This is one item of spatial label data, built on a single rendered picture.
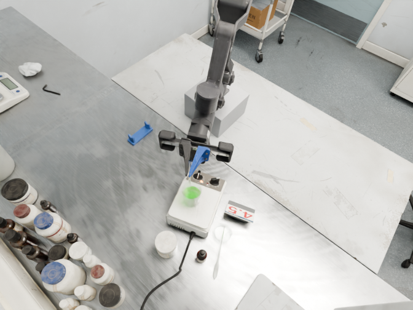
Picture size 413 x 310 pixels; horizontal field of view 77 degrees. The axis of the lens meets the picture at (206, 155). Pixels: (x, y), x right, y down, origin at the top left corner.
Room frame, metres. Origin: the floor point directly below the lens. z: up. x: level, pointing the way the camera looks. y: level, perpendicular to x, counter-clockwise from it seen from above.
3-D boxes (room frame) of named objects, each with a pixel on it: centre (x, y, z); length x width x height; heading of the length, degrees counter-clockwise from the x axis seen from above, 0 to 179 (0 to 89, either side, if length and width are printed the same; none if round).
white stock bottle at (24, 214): (0.21, 0.48, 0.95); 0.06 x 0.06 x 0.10
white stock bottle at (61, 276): (0.06, 0.32, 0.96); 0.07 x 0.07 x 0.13
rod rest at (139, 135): (0.57, 0.25, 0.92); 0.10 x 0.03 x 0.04; 147
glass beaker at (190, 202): (0.30, 0.03, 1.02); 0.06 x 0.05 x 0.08; 96
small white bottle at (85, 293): (0.04, 0.26, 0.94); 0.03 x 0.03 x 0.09
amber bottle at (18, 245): (0.14, 0.47, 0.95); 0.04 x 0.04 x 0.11
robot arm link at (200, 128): (0.40, 0.03, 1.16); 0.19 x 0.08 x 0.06; 84
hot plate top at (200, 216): (0.29, 0.02, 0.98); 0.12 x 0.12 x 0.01; 76
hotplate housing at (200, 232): (0.31, 0.01, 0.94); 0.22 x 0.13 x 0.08; 166
